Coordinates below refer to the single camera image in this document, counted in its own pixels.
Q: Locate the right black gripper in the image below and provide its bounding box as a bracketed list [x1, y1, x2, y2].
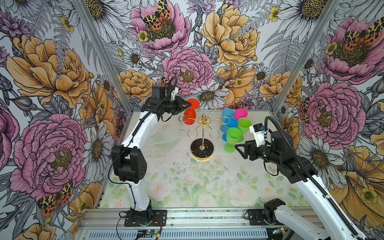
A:
[234, 140, 282, 165]

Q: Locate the white vent grille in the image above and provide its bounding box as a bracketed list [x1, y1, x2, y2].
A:
[83, 228, 269, 240]

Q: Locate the pink wine glass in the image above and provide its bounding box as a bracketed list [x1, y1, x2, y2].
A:
[234, 109, 249, 120]

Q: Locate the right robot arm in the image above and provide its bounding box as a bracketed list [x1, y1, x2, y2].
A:
[235, 116, 367, 240]

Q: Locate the red wine glass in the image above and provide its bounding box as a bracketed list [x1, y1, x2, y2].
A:
[183, 99, 200, 125]

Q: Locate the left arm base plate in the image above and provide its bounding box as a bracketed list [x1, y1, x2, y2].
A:
[124, 210, 168, 227]

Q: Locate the green wine glass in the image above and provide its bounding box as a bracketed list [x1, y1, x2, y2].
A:
[224, 128, 242, 153]
[237, 118, 252, 143]

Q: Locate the aluminium front rail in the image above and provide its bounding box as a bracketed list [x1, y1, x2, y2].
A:
[76, 206, 337, 230]

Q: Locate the gold wire wine glass rack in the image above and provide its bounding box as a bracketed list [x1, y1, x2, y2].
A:
[178, 105, 231, 161]

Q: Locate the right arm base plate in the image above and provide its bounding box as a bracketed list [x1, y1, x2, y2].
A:
[243, 209, 284, 226]

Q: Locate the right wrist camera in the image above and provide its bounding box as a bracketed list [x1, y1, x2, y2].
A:
[249, 123, 267, 147]

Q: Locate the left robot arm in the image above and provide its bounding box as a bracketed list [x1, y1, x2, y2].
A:
[110, 77, 191, 227]

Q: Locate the blue wine glass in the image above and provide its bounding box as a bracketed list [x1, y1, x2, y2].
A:
[220, 117, 238, 142]
[220, 109, 235, 124]

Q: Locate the small green circuit board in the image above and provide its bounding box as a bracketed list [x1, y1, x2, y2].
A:
[136, 230, 162, 239]

